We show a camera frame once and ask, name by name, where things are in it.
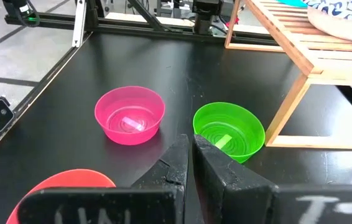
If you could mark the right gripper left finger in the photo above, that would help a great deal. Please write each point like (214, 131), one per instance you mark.
(151, 205)

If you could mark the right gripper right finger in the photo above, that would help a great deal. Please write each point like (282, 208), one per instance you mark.
(241, 202)

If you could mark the pink plastic bowl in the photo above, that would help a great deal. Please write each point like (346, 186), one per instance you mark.
(129, 130)

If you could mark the green plastic bowl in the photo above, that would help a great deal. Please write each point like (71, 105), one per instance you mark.
(244, 124)

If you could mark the white blue-patterned ceramic bowl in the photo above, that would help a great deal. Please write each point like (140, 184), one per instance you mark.
(340, 31)

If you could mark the blue plastic bowl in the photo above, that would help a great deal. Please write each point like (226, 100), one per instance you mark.
(292, 2)

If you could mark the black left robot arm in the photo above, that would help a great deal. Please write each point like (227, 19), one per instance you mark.
(205, 15)

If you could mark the wooden slatted shelf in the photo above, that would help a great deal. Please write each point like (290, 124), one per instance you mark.
(319, 56)

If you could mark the orange plastic bowl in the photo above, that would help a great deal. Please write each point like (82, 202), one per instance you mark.
(70, 179)

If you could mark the black device with green light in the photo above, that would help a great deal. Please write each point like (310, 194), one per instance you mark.
(23, 12)

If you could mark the black aluminium frame beam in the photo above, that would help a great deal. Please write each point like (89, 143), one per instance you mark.
(132, 28)

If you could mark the black diagonal frame strut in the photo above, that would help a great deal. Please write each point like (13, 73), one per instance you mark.
(151, 15)

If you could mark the silver metal bracket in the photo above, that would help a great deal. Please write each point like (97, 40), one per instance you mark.
(79, 25)

